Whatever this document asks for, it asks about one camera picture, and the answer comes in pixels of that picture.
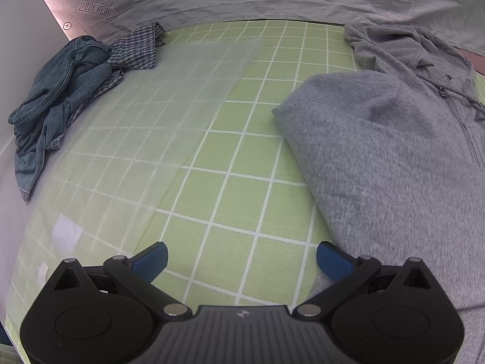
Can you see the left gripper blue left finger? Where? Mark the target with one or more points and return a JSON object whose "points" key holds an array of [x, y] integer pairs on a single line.
{"points": [[133, 277]]}

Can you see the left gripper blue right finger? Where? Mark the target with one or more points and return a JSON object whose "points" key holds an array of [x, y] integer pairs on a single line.
{"points": [[347, 274]]}

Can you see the grey zip hoodie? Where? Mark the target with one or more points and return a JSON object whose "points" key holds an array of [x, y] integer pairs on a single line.
{"points": [[394, 157]]}

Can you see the large white paper label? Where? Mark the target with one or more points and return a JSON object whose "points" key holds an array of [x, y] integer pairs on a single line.
{"points": [[65, 235]]}

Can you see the small white paper label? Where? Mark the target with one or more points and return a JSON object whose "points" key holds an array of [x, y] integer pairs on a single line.
{"points": [[42, 273]]}

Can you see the green grid cutting mat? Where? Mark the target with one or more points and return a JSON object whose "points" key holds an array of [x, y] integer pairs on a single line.
{"points": [[240, 221]]}

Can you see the blue denim garment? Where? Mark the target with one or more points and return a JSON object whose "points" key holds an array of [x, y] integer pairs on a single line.
{"points": [[63, 85]]}

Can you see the checkered plaid shirt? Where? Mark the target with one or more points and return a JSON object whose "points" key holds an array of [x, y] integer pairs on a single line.
{"points": [[134, 51]]}

